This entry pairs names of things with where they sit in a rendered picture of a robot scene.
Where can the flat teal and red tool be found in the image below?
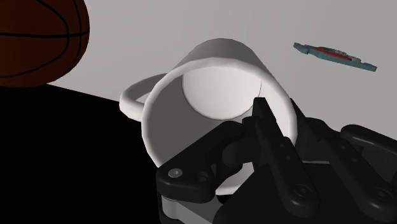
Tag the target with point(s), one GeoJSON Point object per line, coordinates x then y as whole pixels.
{"type": "Point", "coordinates": [335, 56]}

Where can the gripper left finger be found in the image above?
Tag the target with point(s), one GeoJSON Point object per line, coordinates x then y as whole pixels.
{"type": "Point", "coordinates": [198, 161]}

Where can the white mug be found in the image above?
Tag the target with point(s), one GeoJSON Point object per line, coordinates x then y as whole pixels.
{"type": "Point", "coordinates": [217, 93]}

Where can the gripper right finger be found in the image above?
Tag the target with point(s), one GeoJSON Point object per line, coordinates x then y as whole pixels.
{"type": "Point", "coordinates": [356, 161]}

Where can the dark orange basketball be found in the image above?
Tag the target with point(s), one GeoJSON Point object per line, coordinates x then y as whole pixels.
{"type": "Point", "coordinates": [34, 40]}

